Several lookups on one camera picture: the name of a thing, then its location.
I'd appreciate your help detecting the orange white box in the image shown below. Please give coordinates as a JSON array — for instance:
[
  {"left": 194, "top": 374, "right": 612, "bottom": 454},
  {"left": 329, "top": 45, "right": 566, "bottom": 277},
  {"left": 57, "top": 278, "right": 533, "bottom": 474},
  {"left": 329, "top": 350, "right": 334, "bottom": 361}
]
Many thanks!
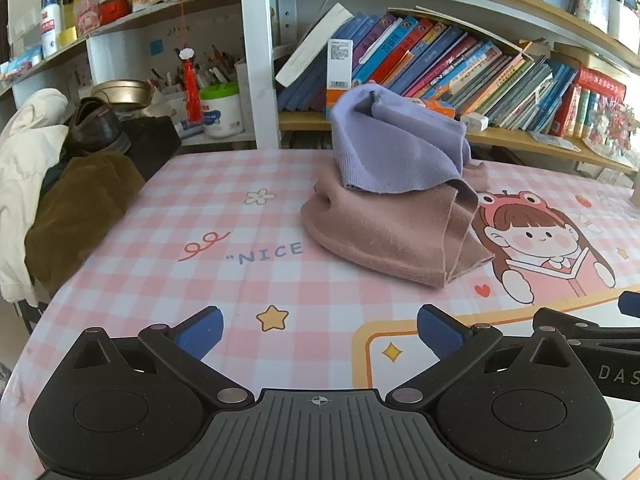
[{"left": 326, "top": 38, "right": 354, "bottom": 111}]

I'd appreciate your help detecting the clear blue packet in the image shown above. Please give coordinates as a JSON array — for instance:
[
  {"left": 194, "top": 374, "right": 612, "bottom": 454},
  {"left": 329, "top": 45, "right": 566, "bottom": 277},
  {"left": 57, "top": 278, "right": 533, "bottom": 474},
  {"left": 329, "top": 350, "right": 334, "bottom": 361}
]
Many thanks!
[{"left": 529, "top": 130, "right": 583, "bottom": 153}]

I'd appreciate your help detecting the white jar with green lid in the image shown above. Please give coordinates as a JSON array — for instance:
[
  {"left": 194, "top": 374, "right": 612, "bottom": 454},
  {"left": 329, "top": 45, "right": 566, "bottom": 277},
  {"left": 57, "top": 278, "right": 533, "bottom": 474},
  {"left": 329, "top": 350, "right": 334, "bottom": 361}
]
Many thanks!
[{"left": 199, "top": 82, "right": 244, "bottom": 140}]

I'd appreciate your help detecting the brown leather shoe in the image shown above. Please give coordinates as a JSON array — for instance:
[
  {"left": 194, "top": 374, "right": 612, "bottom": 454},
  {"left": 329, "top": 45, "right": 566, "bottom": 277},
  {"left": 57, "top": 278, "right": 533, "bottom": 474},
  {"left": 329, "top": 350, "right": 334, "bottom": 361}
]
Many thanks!
[{"left": 65, "top": 97, "right": 132, "bottom": 156}]

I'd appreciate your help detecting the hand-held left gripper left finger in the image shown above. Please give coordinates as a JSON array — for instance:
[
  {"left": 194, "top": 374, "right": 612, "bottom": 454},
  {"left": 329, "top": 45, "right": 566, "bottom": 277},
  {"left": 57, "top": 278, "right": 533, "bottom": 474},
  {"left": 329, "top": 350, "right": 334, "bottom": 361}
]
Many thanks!
[{"left": 65, "top": 306, "right": 253, "bottom": 407}]

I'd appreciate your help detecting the colourful paper ornament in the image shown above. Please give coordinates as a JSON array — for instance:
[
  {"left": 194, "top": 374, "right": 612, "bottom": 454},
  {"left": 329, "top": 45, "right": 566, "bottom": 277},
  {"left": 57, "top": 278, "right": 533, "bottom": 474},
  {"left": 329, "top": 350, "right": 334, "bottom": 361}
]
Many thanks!
[{"left": 590, "top": 102, "right": 640, "bottom": 155}]

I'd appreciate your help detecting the cream padded jacket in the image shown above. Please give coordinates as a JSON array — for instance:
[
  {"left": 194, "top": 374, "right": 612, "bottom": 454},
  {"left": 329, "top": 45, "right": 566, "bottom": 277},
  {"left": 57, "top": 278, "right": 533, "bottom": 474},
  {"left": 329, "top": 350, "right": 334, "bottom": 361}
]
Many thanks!
[{"left": 0, "top": 88, "right": 71, "bottom": 306}]

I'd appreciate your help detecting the golden bowl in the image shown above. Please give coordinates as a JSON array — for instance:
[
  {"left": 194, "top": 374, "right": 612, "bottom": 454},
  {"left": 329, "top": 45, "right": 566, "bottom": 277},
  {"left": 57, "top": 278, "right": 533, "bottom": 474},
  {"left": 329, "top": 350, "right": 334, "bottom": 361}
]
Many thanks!
[{"left": 91, "top": 79, "right": 152, "bottom": 108}]

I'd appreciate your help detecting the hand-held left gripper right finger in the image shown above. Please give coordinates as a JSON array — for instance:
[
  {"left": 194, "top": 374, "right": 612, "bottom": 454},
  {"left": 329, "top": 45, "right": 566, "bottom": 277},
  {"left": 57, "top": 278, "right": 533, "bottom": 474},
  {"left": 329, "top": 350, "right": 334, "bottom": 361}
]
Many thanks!
[{"left": 384, "top": 305, "right": 576, "bottom": 407}]

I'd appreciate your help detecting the pink and lavender sweater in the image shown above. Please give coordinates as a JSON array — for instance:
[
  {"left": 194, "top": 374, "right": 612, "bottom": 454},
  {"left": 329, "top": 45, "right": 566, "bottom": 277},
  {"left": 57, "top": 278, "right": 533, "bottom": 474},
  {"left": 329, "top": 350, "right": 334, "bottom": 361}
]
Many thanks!
[{"left": 300, "top": 84, "right": 496, "bottom": 289}]

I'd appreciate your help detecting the row of colourful books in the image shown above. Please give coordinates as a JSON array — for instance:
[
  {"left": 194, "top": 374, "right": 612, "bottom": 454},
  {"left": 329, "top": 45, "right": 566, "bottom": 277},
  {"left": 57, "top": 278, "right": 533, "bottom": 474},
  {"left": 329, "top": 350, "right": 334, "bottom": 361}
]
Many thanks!
[{"left": 275, "top": 2, "right": 640, "bottom": 153}]

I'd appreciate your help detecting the red tassel ornament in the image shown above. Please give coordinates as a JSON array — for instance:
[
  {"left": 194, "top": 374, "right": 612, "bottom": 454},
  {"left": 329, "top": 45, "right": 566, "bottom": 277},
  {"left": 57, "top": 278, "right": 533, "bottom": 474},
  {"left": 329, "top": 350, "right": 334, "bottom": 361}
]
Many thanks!
[{"left": 175, "top": 47, "right": 203, "bottom": 123}]

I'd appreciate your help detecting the white bottle with blue label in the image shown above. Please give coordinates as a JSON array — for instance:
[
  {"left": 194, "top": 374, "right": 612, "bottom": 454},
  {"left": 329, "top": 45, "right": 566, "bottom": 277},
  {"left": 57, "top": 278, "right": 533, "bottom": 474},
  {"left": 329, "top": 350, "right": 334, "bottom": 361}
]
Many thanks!
[{"left": 40, "top": 0, "right": 63, "bottom": 58}]

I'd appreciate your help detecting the white and wood bookshelf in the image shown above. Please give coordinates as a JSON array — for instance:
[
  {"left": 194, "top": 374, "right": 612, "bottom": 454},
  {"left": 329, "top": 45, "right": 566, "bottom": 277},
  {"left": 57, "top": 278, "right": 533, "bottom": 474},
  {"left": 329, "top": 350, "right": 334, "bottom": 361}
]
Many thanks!
[{"left": 0, "top": 0, "right": 640, "bottom": 186}]

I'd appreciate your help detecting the thick red dictionary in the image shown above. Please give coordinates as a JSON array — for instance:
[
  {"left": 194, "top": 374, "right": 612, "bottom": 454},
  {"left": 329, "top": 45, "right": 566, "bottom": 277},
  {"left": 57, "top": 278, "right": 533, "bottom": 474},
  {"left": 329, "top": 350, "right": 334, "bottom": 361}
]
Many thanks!
[{"left": 575, "top": 66, "right": 627, "bottom": 96}]

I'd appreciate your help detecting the red round jar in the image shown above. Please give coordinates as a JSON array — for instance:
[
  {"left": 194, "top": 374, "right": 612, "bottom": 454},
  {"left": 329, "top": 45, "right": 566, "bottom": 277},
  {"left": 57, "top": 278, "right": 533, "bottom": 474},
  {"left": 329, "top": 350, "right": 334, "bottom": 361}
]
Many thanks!
[{"left": 98, "top": 0, "right": 132, "bottom": 26}]

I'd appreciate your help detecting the black box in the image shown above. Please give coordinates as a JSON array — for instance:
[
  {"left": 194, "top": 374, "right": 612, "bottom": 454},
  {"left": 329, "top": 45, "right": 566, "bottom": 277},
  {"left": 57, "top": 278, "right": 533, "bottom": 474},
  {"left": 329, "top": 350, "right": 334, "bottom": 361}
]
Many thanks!
[{"left": 120, "top": 116, "right": 182, "bottom": 181}]

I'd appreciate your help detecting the orange and white carton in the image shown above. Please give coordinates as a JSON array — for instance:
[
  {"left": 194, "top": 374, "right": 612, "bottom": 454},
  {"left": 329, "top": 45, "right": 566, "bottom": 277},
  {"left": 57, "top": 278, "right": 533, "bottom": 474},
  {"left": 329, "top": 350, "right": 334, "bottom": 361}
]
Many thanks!
[{"left": 410, "top": 99, "right": 456, "bottom": 120}]

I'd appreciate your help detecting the pink checked cartoon table mat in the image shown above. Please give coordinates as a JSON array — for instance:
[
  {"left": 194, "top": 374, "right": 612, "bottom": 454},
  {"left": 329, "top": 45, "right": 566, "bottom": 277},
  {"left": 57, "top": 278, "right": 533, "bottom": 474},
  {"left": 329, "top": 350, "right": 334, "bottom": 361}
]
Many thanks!
[{"left": 0, "top": 147, "right": 640, "bottom": 480}]

